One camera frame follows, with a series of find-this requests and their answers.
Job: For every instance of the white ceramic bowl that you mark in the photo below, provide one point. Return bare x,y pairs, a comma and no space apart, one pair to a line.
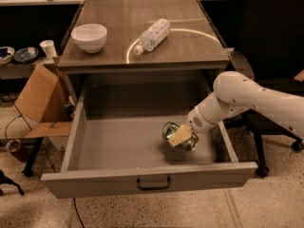
90,37

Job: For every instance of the green crushed soda can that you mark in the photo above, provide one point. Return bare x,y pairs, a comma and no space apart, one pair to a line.
188,145

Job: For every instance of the clear plastic water bottle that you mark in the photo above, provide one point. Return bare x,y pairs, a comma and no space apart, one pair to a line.
154,35

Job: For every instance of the white paper cup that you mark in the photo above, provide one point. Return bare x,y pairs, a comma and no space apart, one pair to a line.
48,48

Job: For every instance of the white patterned bowl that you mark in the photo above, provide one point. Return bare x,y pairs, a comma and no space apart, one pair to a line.
6,54

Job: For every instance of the open grey top drawer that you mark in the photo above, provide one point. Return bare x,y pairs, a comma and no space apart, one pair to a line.
116,138

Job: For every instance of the black stand leg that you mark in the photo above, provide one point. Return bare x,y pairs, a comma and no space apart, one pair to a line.
31,158

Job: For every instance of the small brown cup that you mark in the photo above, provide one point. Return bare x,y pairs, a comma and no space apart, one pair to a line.
17,150

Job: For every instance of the dark blue bowl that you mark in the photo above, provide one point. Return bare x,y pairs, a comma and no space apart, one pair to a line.
26,55

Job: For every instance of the black drawer handle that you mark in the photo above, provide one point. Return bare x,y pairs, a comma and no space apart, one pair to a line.
153,185

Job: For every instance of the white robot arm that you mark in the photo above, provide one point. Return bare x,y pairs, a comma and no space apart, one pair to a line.
234,93

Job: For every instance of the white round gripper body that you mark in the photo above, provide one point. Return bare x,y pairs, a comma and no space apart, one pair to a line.
197,121

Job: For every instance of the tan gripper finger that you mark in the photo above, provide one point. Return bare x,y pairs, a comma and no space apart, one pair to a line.
180,135

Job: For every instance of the brown cardboard box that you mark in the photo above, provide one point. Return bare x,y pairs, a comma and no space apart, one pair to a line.
43,100

